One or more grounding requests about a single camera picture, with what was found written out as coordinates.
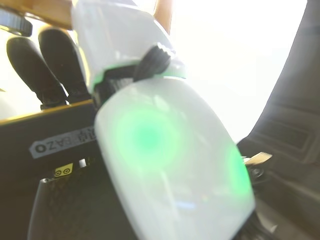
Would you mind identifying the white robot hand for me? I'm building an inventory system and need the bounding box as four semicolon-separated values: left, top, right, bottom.
6;0;256;240

